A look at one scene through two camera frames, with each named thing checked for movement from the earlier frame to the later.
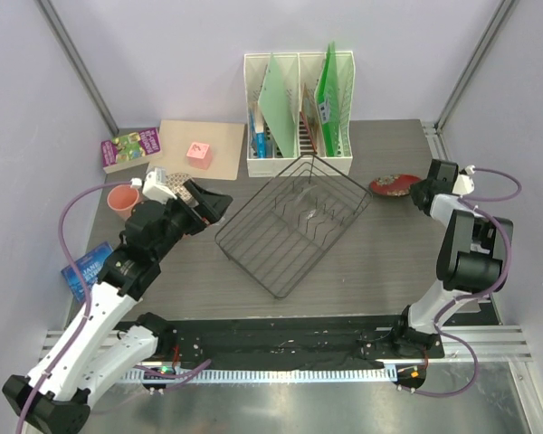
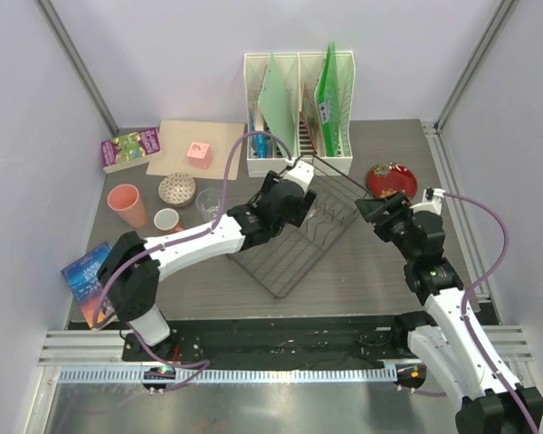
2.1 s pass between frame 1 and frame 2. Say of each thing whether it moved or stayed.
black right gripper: moved
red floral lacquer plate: moved
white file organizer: stayed
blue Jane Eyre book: stayed
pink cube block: stayed
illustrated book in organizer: stayed
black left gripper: moved
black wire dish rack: stayed
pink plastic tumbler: stayed
